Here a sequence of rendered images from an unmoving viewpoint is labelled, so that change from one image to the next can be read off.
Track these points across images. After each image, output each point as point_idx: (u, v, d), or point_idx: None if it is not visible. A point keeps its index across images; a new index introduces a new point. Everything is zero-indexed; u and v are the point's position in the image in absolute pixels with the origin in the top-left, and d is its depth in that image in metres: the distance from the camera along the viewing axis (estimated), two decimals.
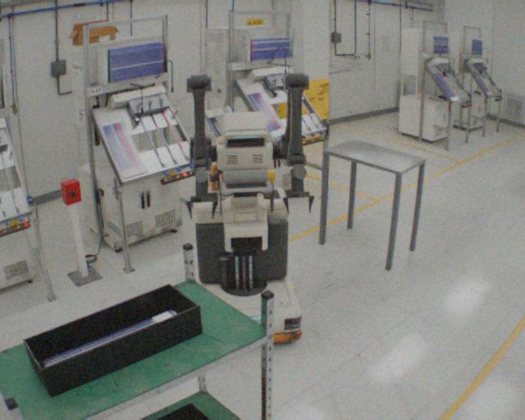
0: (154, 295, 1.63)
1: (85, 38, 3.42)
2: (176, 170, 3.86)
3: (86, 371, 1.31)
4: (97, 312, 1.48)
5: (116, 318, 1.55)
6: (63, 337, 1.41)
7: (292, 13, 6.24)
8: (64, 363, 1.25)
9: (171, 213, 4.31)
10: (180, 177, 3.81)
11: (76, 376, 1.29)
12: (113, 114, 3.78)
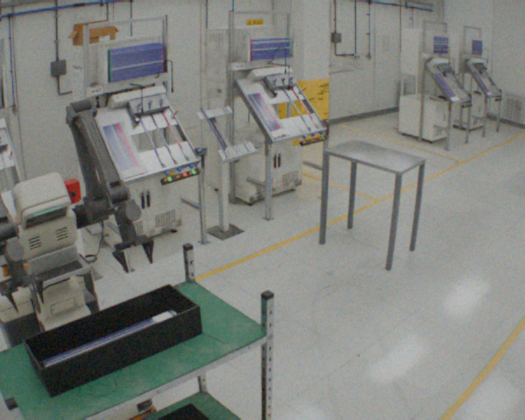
0: (154, 295, 1.63)
1: (85, 38, 3.42)
2: (176, 170, 3.86)
3: (86, 371, 1.31)
4: (97, 312, 1.48)
5: (116, 318, 1.55)
6: (63, 337, 1.41)
7: (292, 13, 6.24)
8: (64, 363, 1.25)
9: (171, 213, 4.31)
10: (180, 177, 3.81)
11: (76, 376, 1.29)
12: (113, 114, 3.78)
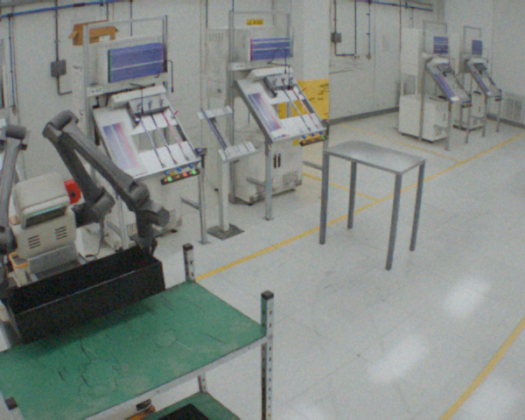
0: (122, 255, 1.74)
1: (85, 38, 3.42)
2: (176, 170, 3.86)
3: (55, 320, 1.41)
4: (70, 269, 1.59)
5: (87, 276, 1.66)
6: (38, 292, 1.52)
7: (292, 13, 6.24)
8: (35, 311, 1.36)
9: (171, 213, 4.31)
10: (180, 177, 3.81)
11: (46, 325, 1.39)
12: (113, 114, 3.78)
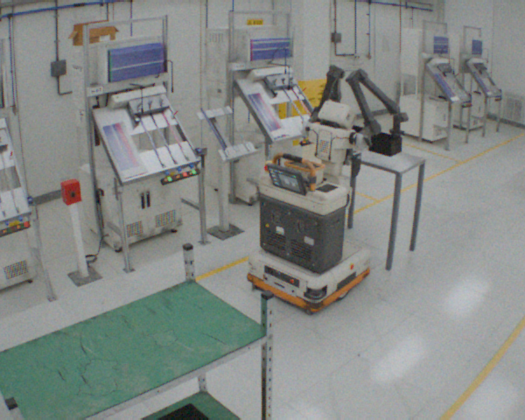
0: None
1: (85, 38, 3.42)
2: (176, 170, 3.86)
3: (386, 141, 3.64)
4: None
5: None
6: (374, 143, 3.52)
7: (292, 13, 6.24)
8: (392, 136, 3.57)
9: (171, 213, 4.31)
10: (180, 177, 3.81)
11: None
12: (113, 114, 3.78)
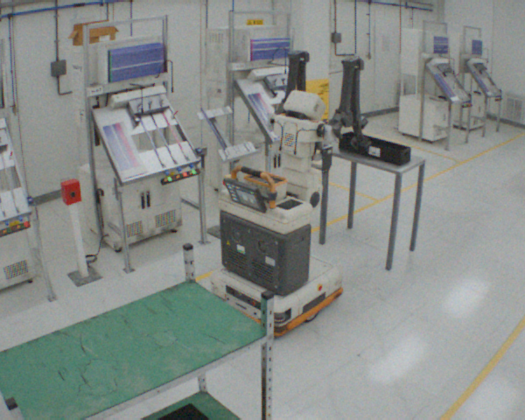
0: (346, 138, 3.89)
1: (85, 38, 3.42)
2: (176, 170, 3.86)
3: (395, 150, 3.79)
4: None
5: (361, 147, 3.81)
6: (385, 152, 3.67)
7: (292, 13, 6.24)
8: (402, 146, 3.73)
9: (171, 213, 4.31)
10: (180, 177, 3.81)
11: None
12: (113, 114, 3.78)
